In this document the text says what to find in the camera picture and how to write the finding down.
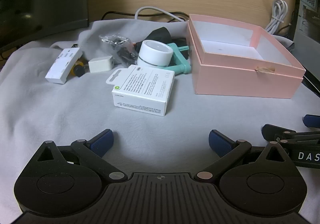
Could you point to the dark monitor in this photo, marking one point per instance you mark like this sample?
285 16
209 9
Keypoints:
37 1

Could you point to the white charger cube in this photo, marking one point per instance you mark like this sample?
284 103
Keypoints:
100 64

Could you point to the white round device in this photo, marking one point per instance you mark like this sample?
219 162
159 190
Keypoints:
155 54

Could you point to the small metal connector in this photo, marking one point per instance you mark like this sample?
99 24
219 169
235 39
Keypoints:
74 45

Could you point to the yellow black small tool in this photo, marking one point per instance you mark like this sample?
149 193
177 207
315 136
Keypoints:
78 70

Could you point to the pink cardboard box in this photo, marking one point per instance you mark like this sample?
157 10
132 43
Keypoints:
237 81

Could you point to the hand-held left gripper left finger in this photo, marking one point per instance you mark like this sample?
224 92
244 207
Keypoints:
103 142

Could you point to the white socket adapter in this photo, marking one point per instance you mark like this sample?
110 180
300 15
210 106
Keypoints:
62 65

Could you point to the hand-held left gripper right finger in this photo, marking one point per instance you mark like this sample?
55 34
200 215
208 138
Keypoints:
220 142

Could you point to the teal plastic clamp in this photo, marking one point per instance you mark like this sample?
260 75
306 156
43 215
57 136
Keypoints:
183 64

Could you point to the white printed carton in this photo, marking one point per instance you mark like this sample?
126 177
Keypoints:
142 89

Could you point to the clear plastic bag of parts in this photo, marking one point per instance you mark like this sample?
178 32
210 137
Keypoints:
117 44

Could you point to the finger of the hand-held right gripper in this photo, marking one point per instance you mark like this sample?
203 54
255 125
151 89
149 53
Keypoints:
312 121
277 132

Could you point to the grey cloth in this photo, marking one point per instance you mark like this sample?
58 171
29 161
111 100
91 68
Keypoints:
75 114

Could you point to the black case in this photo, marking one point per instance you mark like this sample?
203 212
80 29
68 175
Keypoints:
160 35

